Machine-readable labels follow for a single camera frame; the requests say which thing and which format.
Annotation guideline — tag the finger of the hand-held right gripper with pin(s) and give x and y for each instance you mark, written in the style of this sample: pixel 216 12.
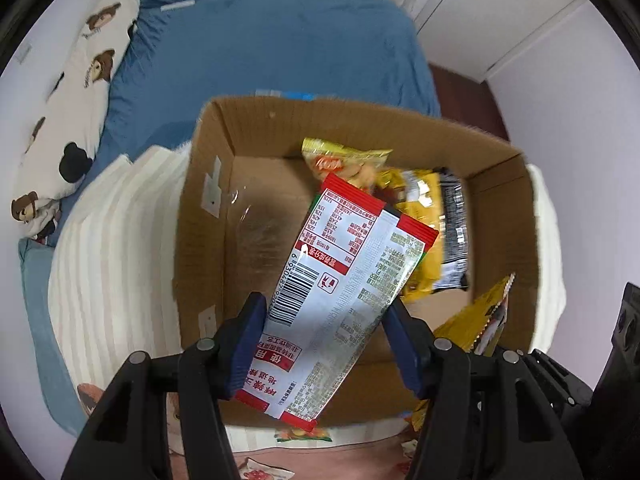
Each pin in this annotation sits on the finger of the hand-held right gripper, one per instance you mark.
pixel 560 385

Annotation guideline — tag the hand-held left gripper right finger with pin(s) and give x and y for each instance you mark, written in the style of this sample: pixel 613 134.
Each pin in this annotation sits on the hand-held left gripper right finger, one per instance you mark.
pixel 402 345

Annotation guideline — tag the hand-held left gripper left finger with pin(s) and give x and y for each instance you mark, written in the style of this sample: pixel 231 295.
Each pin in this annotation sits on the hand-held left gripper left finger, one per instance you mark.
pixel 247 340

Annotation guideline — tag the yellow zigzag-edged snack packet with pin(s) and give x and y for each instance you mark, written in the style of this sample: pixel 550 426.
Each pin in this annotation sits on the yellow zigzag-edged snack packet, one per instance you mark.
pixel 470 325

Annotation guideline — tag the white red-edged snack packet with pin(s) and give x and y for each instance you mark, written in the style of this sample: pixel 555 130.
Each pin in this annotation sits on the white red-edged snack packet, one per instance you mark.
pixel 320 300

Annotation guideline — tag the cardboard box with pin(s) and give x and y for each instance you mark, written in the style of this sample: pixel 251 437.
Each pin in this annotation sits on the cardboard box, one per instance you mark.
pixel 260 200

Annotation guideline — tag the small green-orange snack packet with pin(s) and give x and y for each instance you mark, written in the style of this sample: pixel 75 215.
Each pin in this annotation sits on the small green-orange snack packet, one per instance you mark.
pixel 302 434

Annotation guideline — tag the black snack packet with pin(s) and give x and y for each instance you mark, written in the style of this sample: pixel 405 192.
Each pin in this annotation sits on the black snack packet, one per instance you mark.
pixel 455 230

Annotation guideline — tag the small white-red snack packet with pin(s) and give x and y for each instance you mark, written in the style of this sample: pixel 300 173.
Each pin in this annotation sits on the small white-red snack packet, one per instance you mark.
pixel 262 472

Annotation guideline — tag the cream striped blanket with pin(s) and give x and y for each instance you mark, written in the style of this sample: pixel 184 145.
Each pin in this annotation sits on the cream striped blanket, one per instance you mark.
pixel 115 260

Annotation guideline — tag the yellow-green snack packet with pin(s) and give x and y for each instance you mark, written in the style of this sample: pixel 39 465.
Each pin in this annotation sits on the yellow-green snack packet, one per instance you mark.
pixel 330 155

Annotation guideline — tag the white bear-print pillow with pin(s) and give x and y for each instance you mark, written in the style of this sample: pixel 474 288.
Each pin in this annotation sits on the white bear-print pillow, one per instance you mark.
pixel 75 110

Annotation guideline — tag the blue bed sheet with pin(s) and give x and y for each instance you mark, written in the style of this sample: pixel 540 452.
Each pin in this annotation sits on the blue bed sheet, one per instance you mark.
pixel 250 45

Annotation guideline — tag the white wardrobe door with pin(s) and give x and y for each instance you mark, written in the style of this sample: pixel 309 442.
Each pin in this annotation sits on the white wardrobe door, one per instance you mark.
pixel 500 20

